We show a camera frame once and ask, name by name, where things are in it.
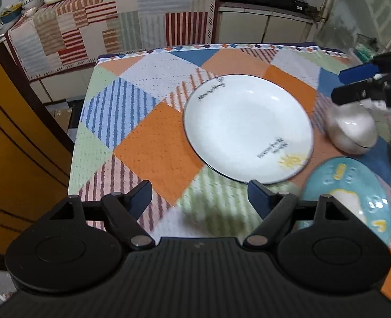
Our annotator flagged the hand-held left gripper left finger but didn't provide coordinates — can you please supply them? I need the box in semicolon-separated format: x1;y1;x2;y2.
39;180;156;251

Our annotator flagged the white bowl with dark rim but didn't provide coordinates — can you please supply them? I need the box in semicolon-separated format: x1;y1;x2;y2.
324;98;386;155

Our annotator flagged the white kitchen cabinet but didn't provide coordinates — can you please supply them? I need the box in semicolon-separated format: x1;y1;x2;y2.
215;4;316;46

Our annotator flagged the patchwork tablecloth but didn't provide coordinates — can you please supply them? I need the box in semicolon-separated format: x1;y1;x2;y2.
68;42;391;305

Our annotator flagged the striped counter cloth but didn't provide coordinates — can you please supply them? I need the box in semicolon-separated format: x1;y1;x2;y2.
5;0;220;82

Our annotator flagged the blue bowl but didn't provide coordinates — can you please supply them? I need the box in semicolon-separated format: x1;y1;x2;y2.
0;7;24;25

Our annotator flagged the teal plate with cloud print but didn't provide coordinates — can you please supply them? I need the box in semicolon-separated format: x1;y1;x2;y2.
296;157;391;247

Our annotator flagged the white plate with sun print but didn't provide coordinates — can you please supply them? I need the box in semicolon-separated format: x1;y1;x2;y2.
183;74;314;185

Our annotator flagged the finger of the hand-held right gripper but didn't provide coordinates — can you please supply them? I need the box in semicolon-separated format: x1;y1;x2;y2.
339;63;383;84
331;78;391;106

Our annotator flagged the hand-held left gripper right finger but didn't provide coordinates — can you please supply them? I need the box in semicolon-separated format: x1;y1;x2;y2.
243;179;357;250

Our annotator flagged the yellow wooden cabinet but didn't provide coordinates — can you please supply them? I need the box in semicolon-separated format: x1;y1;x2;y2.
0;41;76;267

